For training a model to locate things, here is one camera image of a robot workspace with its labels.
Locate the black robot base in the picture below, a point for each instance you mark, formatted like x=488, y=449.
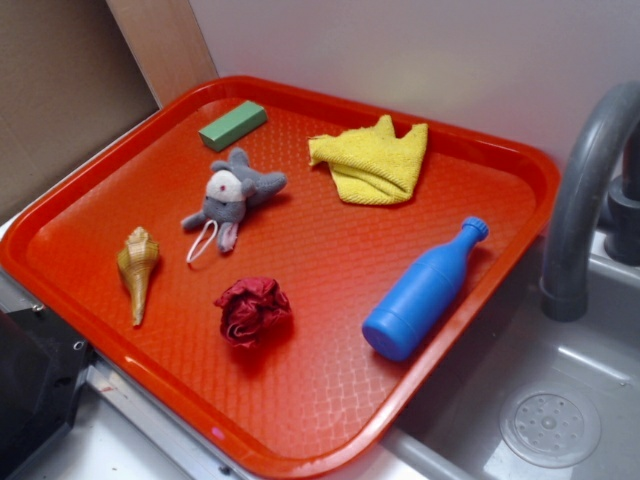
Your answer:
x=44, y=363

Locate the red plastic tray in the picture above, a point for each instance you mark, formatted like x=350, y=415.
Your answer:
x=312, y=394

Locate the yellow folded cloth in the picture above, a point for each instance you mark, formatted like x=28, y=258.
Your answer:
x=372, y=166

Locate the crumpled red paper ball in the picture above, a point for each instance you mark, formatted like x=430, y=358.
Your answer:
x=251, y=307

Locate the grey plush toy animal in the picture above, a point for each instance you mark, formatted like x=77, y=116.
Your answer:
x=233, y=189

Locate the blue plastic bottle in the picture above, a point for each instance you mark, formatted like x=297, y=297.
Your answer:
x=406, y=314

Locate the green rectangular block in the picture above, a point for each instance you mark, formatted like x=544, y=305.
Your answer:
x=233, y=125

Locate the tan spiral seashell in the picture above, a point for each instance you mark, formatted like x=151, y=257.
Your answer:
x=136, y=263

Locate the grey toy faucet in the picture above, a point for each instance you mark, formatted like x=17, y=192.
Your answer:
x=594, y=162

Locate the wooden board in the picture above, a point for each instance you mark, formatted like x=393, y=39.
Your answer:
x=167, y=44

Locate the grey toy sink basin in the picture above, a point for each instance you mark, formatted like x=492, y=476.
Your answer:
x=520, y=396

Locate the black faucet knob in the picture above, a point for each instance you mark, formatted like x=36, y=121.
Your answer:
x=622, y=242

